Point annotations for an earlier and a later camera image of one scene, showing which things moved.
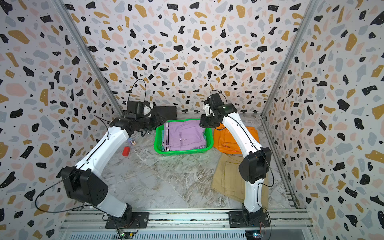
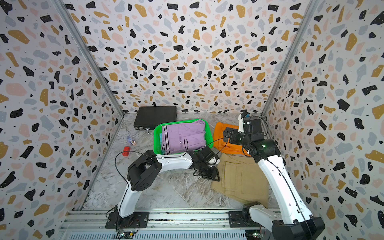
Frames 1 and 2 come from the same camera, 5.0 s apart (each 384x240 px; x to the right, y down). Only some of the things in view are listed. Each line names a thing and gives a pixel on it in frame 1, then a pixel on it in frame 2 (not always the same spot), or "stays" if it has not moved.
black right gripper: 202,123 -> 234,133
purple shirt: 182,135 stays
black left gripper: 158,120 -> 213,175
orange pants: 223,141 stays
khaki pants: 227,180 stays
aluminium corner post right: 311,7 stays
